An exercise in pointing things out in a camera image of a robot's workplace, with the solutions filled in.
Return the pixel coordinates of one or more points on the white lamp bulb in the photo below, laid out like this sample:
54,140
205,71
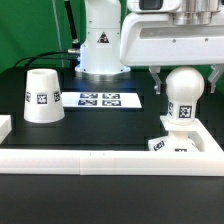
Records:
184,86

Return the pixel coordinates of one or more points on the white marker sheet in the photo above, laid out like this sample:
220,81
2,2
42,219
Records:
100,100

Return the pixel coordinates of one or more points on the white lamp shade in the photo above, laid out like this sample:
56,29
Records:
43,103

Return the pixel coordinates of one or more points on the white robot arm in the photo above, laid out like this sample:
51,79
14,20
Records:
100,52

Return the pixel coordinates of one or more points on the white lamp base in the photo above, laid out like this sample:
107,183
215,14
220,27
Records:
177,139

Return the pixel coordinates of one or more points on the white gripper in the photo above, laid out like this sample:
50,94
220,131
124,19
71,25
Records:
174,32

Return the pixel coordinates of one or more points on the white foam wall frame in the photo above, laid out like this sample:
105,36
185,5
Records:
208,160

